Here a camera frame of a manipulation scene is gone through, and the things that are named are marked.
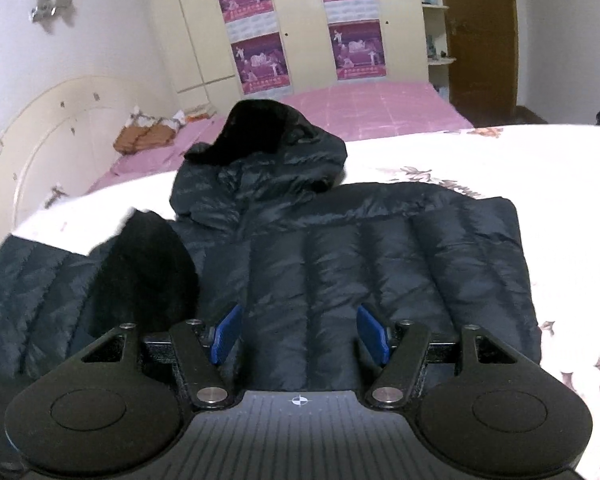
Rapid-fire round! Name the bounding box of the orange striped pillow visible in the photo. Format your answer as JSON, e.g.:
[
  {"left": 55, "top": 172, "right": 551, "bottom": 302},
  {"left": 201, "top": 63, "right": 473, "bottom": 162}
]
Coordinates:
[{"left": 112, "top": 122, "right": 177, "bottom": 156}]

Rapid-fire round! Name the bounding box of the cream corner shelf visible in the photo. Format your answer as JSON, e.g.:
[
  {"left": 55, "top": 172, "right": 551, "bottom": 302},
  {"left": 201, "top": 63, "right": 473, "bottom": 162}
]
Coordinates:
[{"left": 414, "top": 0, "right": 457, "bottom": 96}]

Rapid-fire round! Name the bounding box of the black puffer jacket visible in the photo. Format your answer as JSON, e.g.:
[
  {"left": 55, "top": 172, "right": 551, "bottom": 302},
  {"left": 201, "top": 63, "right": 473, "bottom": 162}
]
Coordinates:
[{"left": 0, "top": 99, "right": 542, "bottom": 411}]

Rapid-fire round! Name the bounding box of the pink bed sheet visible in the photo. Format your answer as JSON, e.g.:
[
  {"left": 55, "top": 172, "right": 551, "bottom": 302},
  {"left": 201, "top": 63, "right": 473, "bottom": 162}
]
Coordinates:
[{"left": 85, "top": 80, "right": 476, "bottom": 196}]

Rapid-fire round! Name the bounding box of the brown wooden door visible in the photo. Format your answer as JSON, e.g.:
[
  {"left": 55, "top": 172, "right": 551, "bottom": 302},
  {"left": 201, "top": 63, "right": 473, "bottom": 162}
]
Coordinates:
[{"left": 436, "top": 0, "right": 521, "bottom": 128}]

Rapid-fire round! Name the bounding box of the cream wardrobe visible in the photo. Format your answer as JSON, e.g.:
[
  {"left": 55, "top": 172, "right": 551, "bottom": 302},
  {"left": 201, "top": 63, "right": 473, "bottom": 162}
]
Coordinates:
[{"left": 135, "top": 0, "right": 431, "bottom": 106}]

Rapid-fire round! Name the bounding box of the cream bed headboard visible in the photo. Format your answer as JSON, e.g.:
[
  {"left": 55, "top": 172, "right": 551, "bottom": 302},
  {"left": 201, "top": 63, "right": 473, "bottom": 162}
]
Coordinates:
[{"left": 0, "top": 76, "right": 181, "bottom": 261}]

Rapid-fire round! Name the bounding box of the white floral blanket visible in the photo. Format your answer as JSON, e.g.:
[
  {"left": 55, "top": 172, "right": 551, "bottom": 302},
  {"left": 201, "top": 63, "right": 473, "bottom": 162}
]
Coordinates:
[{"left": 0, "top": 124, "right": 600, "bottom": 480}]

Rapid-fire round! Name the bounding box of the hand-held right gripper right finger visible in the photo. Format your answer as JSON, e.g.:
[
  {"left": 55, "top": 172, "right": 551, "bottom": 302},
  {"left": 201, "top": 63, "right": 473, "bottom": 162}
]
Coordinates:
[{"left": 356, "top": 304, "right": 517, "bottom": 409}]

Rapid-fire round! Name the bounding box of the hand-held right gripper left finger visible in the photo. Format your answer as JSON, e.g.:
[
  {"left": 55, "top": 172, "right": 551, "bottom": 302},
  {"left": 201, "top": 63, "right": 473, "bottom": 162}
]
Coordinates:
[{"left": 81, "top": 304, "right": 244, "bottom": 409}]

